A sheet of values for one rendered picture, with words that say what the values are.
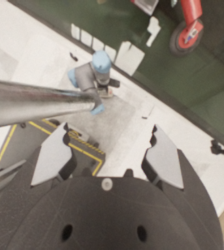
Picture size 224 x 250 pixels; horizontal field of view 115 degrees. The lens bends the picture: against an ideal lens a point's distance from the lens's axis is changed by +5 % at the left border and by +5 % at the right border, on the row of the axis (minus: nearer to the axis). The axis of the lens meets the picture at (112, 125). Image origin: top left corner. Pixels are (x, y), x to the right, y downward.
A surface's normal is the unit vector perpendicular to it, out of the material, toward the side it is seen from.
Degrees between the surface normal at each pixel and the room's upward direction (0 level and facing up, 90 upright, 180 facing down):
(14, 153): 0
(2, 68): 0
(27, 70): 14
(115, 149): 0
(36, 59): 10
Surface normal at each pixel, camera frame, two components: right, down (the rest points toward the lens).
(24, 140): 0.06, 0.13
